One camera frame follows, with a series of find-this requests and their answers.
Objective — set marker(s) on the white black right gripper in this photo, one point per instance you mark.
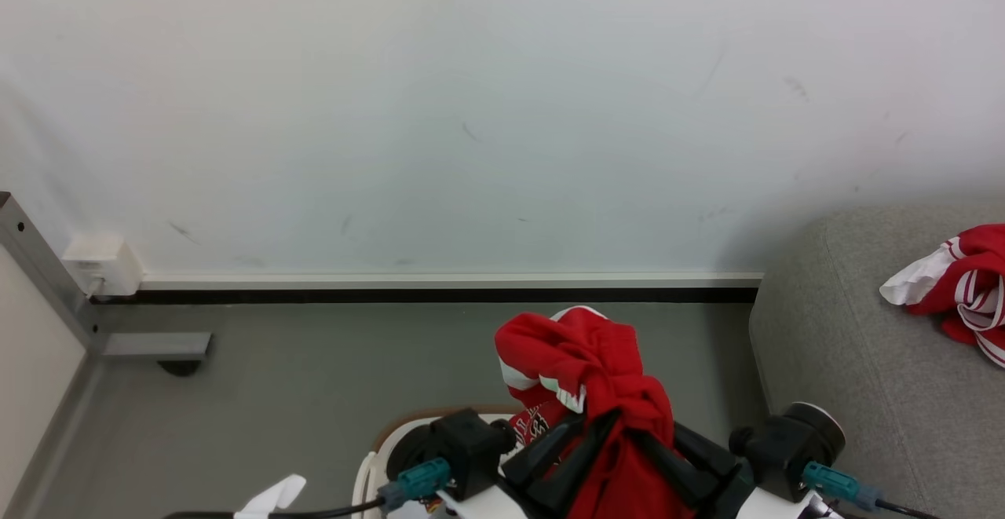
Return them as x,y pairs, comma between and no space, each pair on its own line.
754,503

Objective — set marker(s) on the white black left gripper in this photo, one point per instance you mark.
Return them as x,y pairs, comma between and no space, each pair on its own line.
487,507

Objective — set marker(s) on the red jersey with print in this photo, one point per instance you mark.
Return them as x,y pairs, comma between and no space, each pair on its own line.
597,378

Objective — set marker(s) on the red garment with striped trim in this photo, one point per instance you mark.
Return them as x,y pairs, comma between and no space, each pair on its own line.
970,283

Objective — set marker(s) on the grey fabric sofa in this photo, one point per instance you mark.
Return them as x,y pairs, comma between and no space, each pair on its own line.
856,362

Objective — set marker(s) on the white plastic laundry basket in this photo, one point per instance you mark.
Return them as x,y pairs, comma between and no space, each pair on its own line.
365,487

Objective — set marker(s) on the white and black baseboard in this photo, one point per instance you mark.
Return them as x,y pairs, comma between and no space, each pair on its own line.
447,287

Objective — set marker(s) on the white crumpled tag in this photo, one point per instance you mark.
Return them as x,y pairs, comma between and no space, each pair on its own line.
275,497

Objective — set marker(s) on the black round foot pad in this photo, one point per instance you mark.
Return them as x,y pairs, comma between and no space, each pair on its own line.
179,366

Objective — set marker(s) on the white partition panel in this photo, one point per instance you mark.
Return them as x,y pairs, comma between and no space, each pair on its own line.
31,362

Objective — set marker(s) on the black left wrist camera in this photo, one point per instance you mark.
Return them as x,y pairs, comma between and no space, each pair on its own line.
467,444

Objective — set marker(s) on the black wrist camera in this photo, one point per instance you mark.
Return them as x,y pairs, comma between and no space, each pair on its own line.
467,444
785,444

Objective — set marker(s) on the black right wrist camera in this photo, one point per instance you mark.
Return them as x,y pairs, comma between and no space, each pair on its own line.
785,444

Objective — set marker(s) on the grey metal frame foot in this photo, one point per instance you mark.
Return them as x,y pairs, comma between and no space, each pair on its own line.
157,344

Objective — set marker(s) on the white wall socket box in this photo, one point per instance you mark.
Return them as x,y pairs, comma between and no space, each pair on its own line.
102,266

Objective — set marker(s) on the grey metal frame post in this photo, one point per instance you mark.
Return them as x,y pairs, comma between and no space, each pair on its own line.
39,268

